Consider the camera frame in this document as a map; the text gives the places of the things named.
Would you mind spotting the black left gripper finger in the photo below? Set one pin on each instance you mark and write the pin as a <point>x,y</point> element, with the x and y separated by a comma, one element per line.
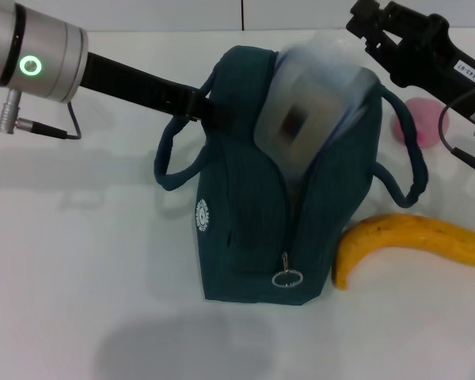
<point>217,112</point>

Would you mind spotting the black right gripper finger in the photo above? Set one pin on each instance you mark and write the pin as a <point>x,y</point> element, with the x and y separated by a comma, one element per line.
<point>388,55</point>
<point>368,20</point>

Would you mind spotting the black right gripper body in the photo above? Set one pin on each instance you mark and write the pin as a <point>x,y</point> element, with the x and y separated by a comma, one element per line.
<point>427,59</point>

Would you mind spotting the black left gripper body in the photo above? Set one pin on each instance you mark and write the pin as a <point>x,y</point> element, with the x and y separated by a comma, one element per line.
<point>134,81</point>

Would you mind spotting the pink round peach toy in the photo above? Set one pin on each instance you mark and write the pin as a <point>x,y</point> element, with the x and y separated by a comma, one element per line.
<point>429,118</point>

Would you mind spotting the clear plastic container blue seal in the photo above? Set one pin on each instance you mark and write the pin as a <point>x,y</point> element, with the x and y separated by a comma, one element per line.
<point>301,111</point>

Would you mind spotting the dark teal insulated lunch bag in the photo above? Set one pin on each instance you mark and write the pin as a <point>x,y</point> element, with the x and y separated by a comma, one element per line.
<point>253,221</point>

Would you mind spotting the yellow banana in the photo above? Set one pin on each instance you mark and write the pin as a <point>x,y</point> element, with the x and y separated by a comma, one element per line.
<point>400,233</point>

